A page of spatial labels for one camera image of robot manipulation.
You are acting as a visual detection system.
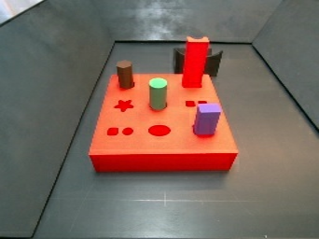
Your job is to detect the tall red peg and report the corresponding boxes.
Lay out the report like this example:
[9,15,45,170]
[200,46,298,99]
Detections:
[181,36,209,88]

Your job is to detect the black curved holder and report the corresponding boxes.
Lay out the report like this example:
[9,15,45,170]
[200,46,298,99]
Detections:
[173,48,222,77]

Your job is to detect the purple rectangular peg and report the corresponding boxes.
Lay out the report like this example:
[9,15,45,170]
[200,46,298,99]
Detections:
[193,103,221,135]

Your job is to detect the red shape sorter board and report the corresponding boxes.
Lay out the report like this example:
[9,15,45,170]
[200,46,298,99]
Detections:
[88,74,237,172]

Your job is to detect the brown hexagonal peg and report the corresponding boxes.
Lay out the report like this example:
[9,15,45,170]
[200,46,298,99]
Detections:
[116,60,134,89]

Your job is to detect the green cylinder peg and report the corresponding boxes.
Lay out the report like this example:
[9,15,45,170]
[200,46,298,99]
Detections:
[148,77,166,110]

